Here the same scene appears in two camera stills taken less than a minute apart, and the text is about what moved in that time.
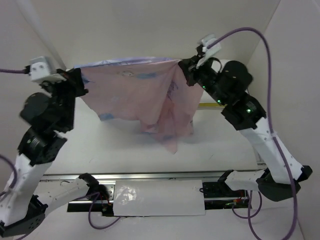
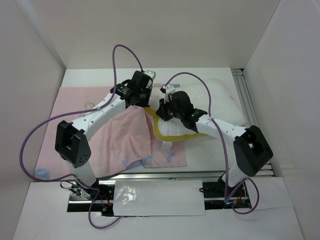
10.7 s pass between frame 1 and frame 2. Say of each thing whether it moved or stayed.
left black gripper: moved
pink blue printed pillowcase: moved
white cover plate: stayed
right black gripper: moved
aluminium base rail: stayed
